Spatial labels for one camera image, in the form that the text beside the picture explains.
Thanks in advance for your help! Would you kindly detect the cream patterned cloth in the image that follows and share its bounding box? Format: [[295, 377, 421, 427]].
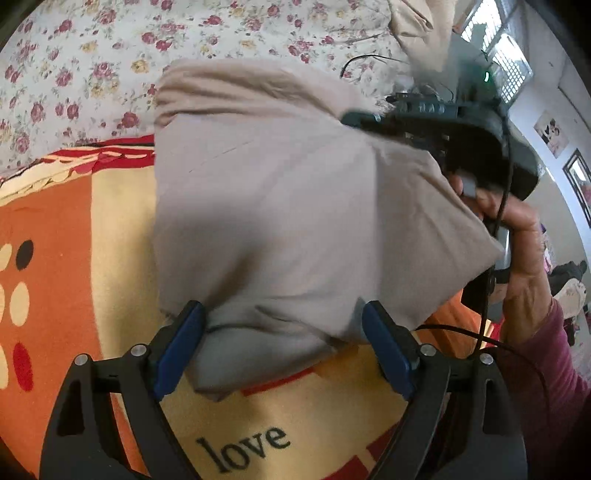
[[554, 279, 588, 319]]

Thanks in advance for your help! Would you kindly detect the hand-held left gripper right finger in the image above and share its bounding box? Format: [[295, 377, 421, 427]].
[[361, 300, 529, 480]]

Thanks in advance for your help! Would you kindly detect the person's right forearm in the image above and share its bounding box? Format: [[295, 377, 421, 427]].
[[494, 272, 591, 480]]

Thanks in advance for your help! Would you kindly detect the unframed wall photo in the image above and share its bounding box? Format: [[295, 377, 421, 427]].
[[533, 111, 570, 158]]

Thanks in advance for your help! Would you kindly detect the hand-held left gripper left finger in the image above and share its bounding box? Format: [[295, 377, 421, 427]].
[[41, 300, 207, 480]]

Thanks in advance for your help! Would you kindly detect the person's right hand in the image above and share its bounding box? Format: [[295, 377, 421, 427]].
[[449, 171, 548, 280]]

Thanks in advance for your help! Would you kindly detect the floral bed sheet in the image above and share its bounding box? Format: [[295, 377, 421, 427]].
[[0, 0, 416, 185]]

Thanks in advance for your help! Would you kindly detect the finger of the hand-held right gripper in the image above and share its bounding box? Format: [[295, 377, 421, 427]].
[[342, 112, 387, 134]]

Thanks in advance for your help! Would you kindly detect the window with grille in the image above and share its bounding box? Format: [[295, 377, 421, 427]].
[[462, 0, 534, 104]]

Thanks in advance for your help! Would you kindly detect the orange red yellow blanket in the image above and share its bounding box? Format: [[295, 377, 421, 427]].
[[0, 134, 504, 480]]

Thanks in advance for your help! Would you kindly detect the framed wall picture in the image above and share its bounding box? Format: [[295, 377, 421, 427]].
[[562, 148, 591, 227]]

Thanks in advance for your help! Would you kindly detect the beige jacket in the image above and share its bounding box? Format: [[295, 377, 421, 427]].
[[152, 0, 506, 402]]

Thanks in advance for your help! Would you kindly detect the thin black cable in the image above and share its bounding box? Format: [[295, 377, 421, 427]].
[[340, 54, 409, 79]]

